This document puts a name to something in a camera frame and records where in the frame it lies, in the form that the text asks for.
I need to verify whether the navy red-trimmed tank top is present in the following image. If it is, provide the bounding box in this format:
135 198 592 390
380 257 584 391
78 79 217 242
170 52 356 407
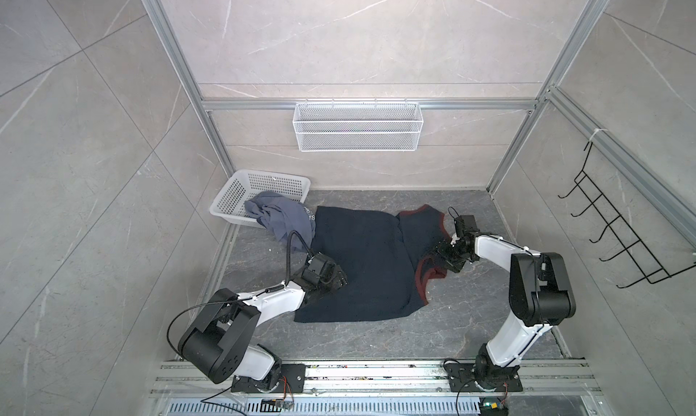
294 205 449 324

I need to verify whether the grey-blue tank top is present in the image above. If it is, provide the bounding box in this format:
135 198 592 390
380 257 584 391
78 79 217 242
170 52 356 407
244 191 315 253

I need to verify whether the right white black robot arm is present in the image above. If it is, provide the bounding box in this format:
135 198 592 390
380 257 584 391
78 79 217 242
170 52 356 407
435 233 576 392

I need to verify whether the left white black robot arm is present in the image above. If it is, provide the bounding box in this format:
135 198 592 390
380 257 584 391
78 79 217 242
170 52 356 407
170 253 348 392

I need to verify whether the white plastic laundry basket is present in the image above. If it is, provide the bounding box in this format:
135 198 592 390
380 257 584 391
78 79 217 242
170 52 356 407
208 169 312 228

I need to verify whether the left black corrugated cable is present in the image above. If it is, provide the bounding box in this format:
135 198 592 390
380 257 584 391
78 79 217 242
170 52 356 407
285 229 316 287

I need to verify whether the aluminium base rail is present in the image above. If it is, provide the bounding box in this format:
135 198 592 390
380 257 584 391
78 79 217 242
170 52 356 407
140 359 611 415

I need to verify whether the white wire mesh shelf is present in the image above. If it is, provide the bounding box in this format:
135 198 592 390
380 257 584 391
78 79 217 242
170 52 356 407
293 102 424 153

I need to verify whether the black wire hook rack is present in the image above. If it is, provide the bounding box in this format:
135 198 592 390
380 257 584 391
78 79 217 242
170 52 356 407
558 142 695 289

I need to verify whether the aluminium frame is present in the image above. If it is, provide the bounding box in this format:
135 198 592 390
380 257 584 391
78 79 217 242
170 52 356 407
141 0 695 244

